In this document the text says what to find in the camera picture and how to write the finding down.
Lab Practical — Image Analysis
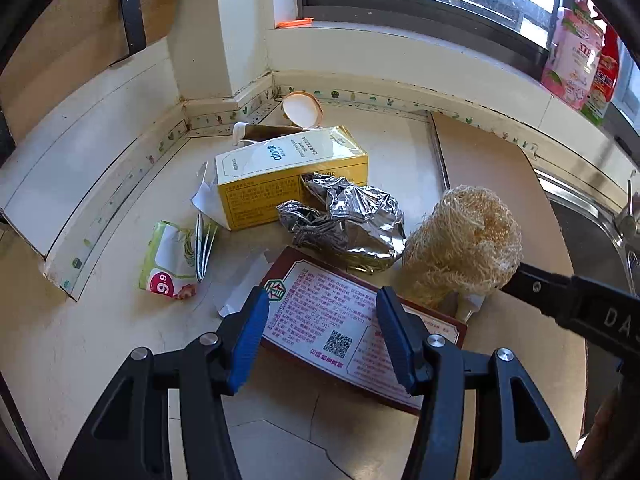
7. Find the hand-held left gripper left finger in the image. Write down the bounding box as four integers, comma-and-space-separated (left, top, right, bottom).
60, 286, 271, 480

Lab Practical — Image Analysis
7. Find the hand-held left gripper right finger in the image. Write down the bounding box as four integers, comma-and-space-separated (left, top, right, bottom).
376, 286, 581, 480

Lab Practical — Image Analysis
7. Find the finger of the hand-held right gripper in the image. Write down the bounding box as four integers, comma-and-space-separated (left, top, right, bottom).
500, 260, 577, 317

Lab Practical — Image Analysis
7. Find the red bordered box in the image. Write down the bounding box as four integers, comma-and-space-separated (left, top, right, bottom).
260, 246, 468, 415

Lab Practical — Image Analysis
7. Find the dry loofah sponge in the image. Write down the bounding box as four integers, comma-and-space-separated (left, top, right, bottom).
401, 186, 524, 307

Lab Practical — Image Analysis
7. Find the silver foil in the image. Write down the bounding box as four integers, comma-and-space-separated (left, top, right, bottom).
276, 172, 407, 273

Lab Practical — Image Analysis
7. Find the yellow carton box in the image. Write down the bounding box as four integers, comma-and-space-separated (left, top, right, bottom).
215, 126, 370, 232

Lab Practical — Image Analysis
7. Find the torn white paper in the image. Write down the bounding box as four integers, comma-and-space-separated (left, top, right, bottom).
216, 252, 273, 320

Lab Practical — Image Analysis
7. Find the small white plastic piece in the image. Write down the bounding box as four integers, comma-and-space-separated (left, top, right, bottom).
452, 290, 487, 323

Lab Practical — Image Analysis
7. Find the stainless steel sink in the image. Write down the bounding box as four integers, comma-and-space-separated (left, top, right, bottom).
535, 167, 640, 301

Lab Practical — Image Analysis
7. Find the steel faucet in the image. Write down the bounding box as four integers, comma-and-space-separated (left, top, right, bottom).
614, 169, 640, 251

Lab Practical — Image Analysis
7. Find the light green torn packet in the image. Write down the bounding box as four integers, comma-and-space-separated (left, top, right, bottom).
138, 219, 221, 302

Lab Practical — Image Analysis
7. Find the brown cardboard sheet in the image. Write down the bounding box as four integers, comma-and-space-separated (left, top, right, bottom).
429, 111, 590, 461

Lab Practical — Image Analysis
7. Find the white paper piece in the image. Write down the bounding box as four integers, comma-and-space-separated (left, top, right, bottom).
191, 160, 221, 223

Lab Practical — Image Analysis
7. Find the red spray bottle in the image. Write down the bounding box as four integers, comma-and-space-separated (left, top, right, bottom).
582, 17, 622, 127

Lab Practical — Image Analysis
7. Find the black cutting board holder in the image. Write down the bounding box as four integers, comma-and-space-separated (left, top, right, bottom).
0, 0, 147, 161

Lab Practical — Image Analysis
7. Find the wooden cutting board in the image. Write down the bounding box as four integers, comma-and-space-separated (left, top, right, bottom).
0, 0, 193, 136

